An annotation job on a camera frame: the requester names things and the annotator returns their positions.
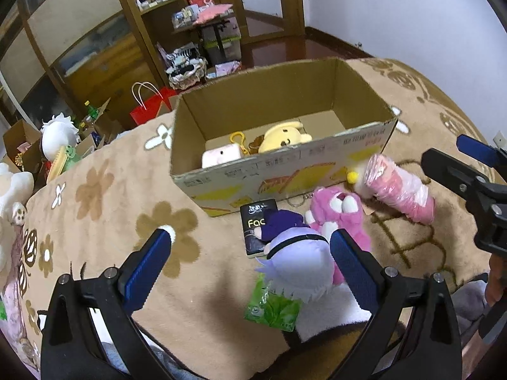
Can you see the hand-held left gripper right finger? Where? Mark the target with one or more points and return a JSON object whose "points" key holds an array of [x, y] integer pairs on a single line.
{"points": [[353, 270]]}

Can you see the small side table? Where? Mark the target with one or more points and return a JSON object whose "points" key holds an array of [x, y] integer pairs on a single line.
{"points": [[214, 25]]}

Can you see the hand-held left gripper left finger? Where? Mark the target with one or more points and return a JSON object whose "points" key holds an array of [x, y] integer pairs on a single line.
{"points": [[148, 270]]}

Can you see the lace trimmed basket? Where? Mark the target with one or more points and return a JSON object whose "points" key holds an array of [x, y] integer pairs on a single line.
{"points": [[186, 78]]}

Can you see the wall outlet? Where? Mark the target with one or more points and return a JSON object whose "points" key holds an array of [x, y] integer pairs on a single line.
{"points": [[501, 139]]}

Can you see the wooden shelf unit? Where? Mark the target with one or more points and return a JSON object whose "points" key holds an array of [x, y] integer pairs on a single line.
{"points": [[150, 27]]}

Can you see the green tissue pack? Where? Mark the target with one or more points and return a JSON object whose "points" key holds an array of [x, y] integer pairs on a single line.
{"points": [[269, 309]]}

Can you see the grey clothing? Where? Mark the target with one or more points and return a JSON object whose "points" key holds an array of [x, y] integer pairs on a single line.
{"points": [[471, 297]]}

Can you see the pink cloth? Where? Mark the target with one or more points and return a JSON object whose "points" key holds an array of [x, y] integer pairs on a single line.
{"points": [[214, 12]]}

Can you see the white spiky plush toy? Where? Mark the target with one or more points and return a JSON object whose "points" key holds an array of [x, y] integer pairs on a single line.
{"points": [[59, 134]]}

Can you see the white fluffy pompom toy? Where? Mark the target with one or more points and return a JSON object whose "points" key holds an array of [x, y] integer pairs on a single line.
{"points": [[357, 178]]}

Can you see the wooden wardrobe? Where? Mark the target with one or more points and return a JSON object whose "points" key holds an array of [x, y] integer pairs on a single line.
{"points": [[79, 47]]}

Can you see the open cardboard box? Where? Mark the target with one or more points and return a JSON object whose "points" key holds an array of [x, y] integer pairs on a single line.
{"points": [[105, 128], [19, 138]]}

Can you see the red paper bag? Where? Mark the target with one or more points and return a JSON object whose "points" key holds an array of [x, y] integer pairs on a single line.
{"points": [[148, 111]]}

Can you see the cream plush toy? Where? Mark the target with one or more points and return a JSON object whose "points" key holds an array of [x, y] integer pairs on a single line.
{"points": [[14, 190]]}

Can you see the pink bear plush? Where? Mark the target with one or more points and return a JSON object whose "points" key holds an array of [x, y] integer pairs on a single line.
{"points": [[336, 215]]}

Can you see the printed cardboard box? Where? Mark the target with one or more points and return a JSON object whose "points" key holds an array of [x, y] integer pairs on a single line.
{"points": [[277, 99]]}

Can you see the person's right hand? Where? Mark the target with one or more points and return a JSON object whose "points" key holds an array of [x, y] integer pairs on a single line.
{"points": [[497, 281]]}

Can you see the pink towel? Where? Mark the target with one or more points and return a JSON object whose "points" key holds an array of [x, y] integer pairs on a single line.
{"points": [[400, 194]]}

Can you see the striped cloth bundle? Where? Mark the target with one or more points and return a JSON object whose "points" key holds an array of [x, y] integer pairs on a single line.
{"points": [[183, 56]]}

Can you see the green frog toy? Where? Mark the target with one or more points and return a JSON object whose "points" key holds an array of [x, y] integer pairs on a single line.
{"points": [[71, 155]]}

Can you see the green bottle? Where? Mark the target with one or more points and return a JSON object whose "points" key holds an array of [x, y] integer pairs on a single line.
{"points": [[90, 111]]}

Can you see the pink white plush toy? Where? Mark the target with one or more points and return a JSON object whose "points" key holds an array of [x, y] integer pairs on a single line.
{"points": [[222, 156]]}

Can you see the black tissue pack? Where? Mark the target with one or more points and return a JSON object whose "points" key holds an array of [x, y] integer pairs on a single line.
{"points": [[251, 221]]}

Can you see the yellow plush toy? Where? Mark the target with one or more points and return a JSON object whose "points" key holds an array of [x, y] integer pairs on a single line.
{"points": [[281, 138]]}

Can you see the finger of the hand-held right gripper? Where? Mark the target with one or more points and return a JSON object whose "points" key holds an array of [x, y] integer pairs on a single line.
{"points": [[455, 174], [475, 148]]}

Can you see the clear plastic storage box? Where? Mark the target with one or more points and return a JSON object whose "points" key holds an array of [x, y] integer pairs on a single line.
{"points": [[222, 45]]}

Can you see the wooden door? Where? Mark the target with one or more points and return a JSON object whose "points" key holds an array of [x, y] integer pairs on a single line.
{"points": [[291, 4]]}

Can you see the small brown plush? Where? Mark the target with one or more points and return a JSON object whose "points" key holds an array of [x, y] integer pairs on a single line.
{"points": [[256, 143]]}

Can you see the purple haired plush doll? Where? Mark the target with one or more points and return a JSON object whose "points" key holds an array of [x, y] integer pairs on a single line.
{"points": [[297, 261]]}

